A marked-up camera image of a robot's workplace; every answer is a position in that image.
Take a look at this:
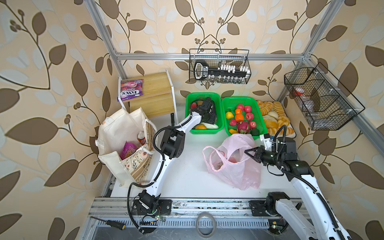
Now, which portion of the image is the magenta snack bag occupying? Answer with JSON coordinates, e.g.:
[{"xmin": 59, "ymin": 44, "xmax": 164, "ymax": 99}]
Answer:
[{"xmin": 120, "ymin": 142, "xmax": 138, "ymax": 160}]

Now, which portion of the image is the orange fruit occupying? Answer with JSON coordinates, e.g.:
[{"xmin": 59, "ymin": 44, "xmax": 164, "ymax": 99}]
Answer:
[{"xmin": 235, "ymin": 109, "xmax": 245, "ymax": 122}]

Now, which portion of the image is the grey tape roll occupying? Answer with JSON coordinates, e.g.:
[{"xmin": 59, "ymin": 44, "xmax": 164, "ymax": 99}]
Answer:
[{"xmin": 195, "ymin": 212, "xmax": 218, "ymax": 239}]

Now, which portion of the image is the left green vegetable basket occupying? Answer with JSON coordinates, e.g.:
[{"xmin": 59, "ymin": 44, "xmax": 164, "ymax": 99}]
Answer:
[{"xmin": 185, "ymin": 93, "xmax": 225, "ymax": 135}]

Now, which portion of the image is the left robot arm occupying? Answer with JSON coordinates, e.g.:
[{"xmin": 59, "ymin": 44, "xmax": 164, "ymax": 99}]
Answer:
[{"xmin": 130, "ymin": 97, "xmax": 217, "ymax": 215}]

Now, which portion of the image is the purple Fox's candy bag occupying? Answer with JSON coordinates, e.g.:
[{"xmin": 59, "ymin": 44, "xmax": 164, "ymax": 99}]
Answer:
[{"xmin": 120, "ymin": 79, "xmax": 144, "ymax": 101}]

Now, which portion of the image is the pink plastic grocery bag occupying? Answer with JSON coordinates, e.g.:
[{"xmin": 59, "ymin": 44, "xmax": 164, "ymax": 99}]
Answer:
[{"xmin": 203, "ymin": 134, "xmax": 262, "ymax": 191}]

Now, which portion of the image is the pink dragon fruit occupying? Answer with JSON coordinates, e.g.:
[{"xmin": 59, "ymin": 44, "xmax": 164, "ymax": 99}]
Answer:
[{"xmin": 236, "ymin": 121, "xmax": 252, "ymax": 134}]

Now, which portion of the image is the black wire basket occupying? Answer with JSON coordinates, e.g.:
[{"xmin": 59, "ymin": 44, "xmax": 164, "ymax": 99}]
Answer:
[
  {"xmin": 189, "ymin": 48, "xmax": 252, "ymax": 85},
  {"xmin": 284, "ymin": 63, "xmax": 366, "ymax": 131}
]

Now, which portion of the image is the back black wire basket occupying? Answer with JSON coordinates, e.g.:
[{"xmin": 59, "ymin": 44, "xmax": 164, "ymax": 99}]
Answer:
[{"xmin": 189, "ymin": 48, "xmax": 252, "ymax": 85}]

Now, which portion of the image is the right green fruit basket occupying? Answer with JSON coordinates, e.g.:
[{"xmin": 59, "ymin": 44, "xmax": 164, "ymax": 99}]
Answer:
[{"xmin": 222, "ymin": 97, "xmax": 267, "ymax": 139}]

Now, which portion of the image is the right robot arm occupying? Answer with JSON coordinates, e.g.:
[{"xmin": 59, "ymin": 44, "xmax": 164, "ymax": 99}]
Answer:
[{"xmin": 244, "ymin": 125, "xmax": 351, "ymax": 240}]

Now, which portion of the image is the black yellow screwdriver left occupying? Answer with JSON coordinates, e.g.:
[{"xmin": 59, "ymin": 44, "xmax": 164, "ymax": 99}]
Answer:
[{"xmin": 90, "ymin": 216, "xmax": 126, "ymax": 231}]

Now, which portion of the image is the cream canvas tote bag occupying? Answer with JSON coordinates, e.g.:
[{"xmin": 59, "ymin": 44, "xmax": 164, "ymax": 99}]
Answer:
[{"xmin": 95, "ymin": 108, "xmax": 157, "ymax": 188}]

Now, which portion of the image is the yellow pear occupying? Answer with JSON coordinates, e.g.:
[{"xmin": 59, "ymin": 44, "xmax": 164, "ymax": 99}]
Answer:
[{"xmin": 229, "ymin": 129, "xmax": 239, "ymax": 135}]

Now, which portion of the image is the right black wire basket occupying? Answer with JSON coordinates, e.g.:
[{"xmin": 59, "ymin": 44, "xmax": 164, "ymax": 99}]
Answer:
[{"xmin": 284, "ymin": 63, "xmax": 366, "ymax": 131}]

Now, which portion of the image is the bread tray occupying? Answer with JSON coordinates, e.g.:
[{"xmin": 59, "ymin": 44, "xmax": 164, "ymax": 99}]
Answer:
[{"xmin": 257, "ymin": 100, "xmax": 296, "ymax": 138}]

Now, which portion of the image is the white wooden shelf rack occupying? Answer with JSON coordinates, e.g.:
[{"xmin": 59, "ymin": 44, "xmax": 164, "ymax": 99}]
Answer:
[{"xmin": 118, "ymin": 71, "xmax": 178, "ymax": 123}]

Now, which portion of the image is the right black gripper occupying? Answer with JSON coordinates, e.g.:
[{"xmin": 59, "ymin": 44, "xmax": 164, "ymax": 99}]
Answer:
[{"xmin": 244, "ymin": 145, "xmax": 283, "ymax": 167}]

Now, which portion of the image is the yellow lemon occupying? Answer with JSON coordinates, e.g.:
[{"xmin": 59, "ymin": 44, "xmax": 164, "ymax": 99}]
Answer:
[{"xmin": 226, "ymin": 112, "xmax": 234, "ymax": 120}]

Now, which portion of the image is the white radish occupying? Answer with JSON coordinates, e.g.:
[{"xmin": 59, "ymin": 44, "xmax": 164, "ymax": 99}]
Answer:
[{"xmin": 202, "ymin": 123, "xmax": 219, "ymax": 130}]

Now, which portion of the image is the red soda can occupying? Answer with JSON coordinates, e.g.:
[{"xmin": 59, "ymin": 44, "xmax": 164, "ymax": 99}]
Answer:
[{"xmin": 137, "ymin": 131, "xmax": 147, "ymax": 146}]

